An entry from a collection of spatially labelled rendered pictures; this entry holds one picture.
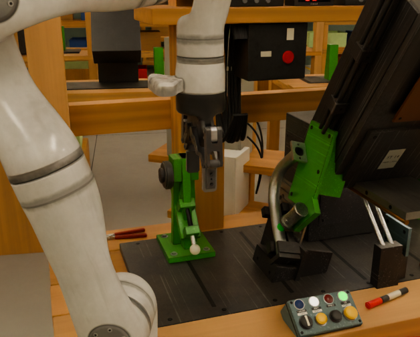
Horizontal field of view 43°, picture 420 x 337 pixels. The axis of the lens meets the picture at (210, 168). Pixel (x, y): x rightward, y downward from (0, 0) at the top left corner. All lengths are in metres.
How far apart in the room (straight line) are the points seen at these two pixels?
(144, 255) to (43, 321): 1.49
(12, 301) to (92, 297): 2.45
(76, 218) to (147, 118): 0.97
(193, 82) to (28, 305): 2.40
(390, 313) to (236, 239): 0.49
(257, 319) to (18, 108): 0.76
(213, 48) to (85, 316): 0.40
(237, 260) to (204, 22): 0.82
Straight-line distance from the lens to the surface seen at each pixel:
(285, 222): 1.33
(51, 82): 1.44
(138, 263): 1.43
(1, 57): 0.68
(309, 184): 1.32
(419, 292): 1.39
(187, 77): 0.78
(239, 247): 1.51
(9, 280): 3.32
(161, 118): 1.59
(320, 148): 1.30
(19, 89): 0.66
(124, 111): 1.57
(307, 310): 1.18
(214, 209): 1.63
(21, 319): 2.96
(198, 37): 0.77
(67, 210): 0.64
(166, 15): 1.34
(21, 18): 0.61
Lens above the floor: 1.59
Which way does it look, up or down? 19 degrees down
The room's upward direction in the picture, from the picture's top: straight up
